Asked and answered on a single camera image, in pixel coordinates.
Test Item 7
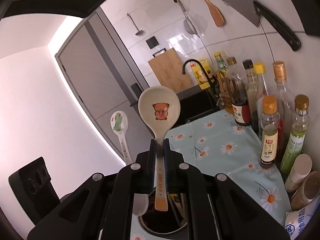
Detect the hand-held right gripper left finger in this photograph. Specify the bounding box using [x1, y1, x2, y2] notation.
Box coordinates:
[27, 139, 156, 240]

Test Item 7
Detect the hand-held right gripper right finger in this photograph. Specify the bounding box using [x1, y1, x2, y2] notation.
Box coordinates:
[164, 139, 288, 240]

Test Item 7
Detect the white spoon green dinosaur print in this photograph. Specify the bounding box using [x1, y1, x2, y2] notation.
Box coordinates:
[110, 110, 150, 216]

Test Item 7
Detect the black utensil holder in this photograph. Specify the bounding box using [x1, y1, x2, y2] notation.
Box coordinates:
[136, 192, 190, 240]

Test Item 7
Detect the cream spoon bear print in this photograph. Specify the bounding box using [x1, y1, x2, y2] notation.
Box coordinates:
[138, 85, 181, 211]

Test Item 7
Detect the daisy printed tablecloth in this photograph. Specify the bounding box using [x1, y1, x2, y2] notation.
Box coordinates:
[131, 109, 293, 240]

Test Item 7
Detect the black sink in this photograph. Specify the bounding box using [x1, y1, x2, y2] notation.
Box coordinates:
[175, 85, 221, 128]

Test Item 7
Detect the wooden cutting board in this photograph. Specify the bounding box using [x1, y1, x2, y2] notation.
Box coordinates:
[147, 47, 193, 93]

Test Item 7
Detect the yellow oil bottle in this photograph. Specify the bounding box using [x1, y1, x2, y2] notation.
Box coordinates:
[191, 57, 213, 90]

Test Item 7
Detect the dark sauce bottle red label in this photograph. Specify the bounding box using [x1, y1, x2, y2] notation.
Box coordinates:
[226, 57, 252, 127]

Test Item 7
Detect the grey door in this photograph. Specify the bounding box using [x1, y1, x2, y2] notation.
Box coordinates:
[54, 7, 160, 167]

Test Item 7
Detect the small sauce bottle gold cap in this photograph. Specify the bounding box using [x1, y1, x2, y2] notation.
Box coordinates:
[259, 96, 281, 169]

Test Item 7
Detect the black faucet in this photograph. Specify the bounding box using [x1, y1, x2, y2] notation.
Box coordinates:
[182, 59, 218, 93]

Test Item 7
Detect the olive oil bottle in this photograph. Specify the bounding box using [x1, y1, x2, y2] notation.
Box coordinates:
[214, 52, 229, 105]

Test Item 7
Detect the green label bottle gold cap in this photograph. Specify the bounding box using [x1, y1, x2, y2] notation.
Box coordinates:
[279, 94, 311, 175]

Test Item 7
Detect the black cap bottle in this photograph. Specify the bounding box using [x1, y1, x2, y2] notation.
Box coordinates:
[242, 59, 259, 120]

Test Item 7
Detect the white lid spice jar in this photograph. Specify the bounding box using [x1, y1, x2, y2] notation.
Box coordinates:
[284, 154, 313, 193]

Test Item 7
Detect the metal ladle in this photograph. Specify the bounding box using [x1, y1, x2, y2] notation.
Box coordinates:
[126, 12, 145, 36]

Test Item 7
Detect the yellow cap bottle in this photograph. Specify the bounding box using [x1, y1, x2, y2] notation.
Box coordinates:
[253, 62, 270, 100]

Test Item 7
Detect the metal strainer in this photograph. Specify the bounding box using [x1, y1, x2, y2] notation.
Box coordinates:
[175, 0, 208, 37]

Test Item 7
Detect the brown spice jar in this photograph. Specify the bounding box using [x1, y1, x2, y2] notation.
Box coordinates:
[291, 171, 320, 211]

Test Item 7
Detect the blue white salt bag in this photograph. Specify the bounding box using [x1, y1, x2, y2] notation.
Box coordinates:
[284, 200, 320, 240]

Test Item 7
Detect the tall clear bottle gold cap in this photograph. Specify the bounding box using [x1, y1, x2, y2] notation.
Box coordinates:
[272, 61, 296, 140]

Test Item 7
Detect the wooden spatula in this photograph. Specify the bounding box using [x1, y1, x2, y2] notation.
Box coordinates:
[186, 0, 225, 28]

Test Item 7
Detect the black door handle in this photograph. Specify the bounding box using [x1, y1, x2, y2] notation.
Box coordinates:
[131, 82, 145, 105]

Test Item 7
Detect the black wall switch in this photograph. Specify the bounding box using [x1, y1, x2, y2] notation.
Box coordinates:
[146, 36, 159, 49]

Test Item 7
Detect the cleaver with black handle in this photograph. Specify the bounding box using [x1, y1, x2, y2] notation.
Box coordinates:
[210, 0, 301, 52]

